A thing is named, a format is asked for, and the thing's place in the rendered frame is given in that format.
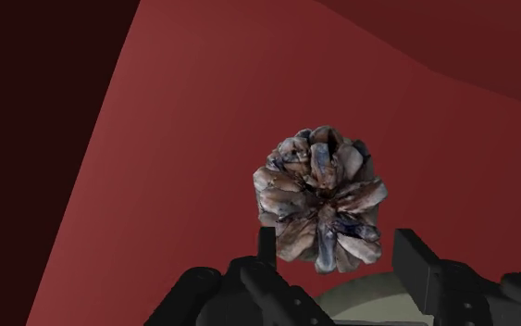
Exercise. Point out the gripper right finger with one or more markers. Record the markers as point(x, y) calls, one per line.
point(449, 289)

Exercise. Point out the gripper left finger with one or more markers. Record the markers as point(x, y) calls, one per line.
point(260, 293)

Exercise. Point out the pale grey round object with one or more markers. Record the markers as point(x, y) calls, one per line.
point(373, 298)

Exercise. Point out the brown grey pine cone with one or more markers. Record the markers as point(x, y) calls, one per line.
point(318, 194)

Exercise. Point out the red sofa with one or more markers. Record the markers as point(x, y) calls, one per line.
point(197, 135)

